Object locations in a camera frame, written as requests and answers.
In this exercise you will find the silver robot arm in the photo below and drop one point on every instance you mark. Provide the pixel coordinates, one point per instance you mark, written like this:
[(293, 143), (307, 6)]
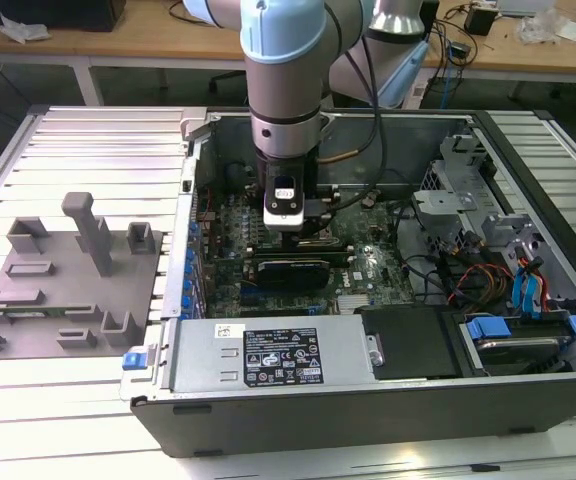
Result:
[(283, 75)]

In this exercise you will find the black RAM slot bank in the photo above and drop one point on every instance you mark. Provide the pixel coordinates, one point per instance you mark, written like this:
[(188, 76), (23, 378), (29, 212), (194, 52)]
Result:
[(338, 256)]

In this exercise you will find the silver finned heatsink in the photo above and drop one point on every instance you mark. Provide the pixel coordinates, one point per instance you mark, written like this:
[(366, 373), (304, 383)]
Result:
[(353, 305)]

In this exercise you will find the small black box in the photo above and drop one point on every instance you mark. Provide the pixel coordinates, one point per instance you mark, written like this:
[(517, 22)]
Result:
[(479, 20)]

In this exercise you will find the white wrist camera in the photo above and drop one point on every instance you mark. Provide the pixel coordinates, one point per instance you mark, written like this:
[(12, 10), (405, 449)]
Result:
[(283, 215)]

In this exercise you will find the black plastic shroud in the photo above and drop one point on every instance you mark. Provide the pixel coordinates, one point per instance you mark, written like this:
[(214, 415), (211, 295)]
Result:
[(408, 345)]

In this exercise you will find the green RAM stick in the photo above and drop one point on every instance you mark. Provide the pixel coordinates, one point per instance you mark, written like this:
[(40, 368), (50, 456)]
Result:
[(43, 311)]

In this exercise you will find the wooden desk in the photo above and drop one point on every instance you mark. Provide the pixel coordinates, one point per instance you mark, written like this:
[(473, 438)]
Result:
[(143, 42)]

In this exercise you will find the clear plastic bags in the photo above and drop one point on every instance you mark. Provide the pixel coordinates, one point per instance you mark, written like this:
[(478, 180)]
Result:
[(543, 25)]

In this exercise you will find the grey power supply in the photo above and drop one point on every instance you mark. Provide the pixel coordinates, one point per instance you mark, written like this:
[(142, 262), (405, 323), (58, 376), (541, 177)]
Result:
[(203, 350)]

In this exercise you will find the crumpled white plastic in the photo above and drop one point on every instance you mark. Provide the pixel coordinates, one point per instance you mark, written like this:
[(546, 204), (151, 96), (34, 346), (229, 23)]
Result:
[(23, 27)]

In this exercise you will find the flat black device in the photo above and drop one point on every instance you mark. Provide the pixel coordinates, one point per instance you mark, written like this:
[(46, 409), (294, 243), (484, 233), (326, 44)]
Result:
[(43, 12)]

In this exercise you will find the blue case latch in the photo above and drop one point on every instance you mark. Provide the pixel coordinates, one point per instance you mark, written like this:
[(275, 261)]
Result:
[(134, 361)]

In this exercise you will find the round coin battery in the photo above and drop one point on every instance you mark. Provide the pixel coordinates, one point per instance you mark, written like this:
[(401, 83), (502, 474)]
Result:
[(369, 200)]

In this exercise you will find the silver drive cage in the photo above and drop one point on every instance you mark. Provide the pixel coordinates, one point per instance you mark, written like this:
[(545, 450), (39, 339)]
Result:
[(443, 200)]

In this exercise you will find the grey parts rack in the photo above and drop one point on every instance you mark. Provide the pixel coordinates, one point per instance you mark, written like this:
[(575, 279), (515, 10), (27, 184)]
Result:
[(68, 300)]

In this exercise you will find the open black PC case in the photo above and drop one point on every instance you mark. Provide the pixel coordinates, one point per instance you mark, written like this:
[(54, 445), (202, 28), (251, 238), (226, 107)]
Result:
[(288, 425)]

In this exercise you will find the black graphics card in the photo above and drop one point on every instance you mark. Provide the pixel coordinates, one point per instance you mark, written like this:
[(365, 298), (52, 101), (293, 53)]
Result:
[(293, 274)]

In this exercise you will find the green motherboard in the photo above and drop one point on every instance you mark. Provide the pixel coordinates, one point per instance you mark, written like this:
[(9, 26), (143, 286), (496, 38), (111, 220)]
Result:
[(373, 265)]

